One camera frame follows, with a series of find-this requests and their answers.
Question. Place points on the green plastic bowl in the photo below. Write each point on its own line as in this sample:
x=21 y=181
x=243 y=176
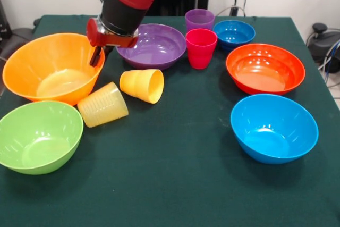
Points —
x=40 y=136

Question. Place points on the yellow plastic cup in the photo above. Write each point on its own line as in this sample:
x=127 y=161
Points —
x=135 y=83

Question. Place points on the light blue plastic bowl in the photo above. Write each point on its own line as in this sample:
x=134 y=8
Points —
x=273 y=128

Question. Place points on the pink plastic cup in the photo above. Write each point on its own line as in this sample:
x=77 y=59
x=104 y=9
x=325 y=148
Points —
x=200 y=51

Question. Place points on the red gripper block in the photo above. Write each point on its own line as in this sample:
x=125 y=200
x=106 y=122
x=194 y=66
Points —
x=114 y=42

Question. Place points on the purple plastic cup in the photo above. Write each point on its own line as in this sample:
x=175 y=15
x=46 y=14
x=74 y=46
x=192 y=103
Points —
x=199 y=19

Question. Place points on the purple plastic bowl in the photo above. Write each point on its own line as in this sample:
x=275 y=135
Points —
x=156 y=51

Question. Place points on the red plastic bowl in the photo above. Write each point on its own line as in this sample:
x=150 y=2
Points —
x=265 y=67

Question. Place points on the small dark blue bowl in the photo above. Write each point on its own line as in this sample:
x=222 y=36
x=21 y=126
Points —
x=233 y=34

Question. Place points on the pale yellow ribbed cup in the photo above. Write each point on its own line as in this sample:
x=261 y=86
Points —
x=103 y=107

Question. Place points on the large orange plastic bowl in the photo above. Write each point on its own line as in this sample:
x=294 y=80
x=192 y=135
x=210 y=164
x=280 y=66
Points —
x=26 y=62

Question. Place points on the dark green table cloth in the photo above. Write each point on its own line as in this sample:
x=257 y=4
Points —
x=159 y=158

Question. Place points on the black office chair base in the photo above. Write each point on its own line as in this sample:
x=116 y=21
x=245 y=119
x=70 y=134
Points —
x=324 y=43

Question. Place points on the grey office chair base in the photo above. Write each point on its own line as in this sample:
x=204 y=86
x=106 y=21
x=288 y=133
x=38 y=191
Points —
x=13 y=43

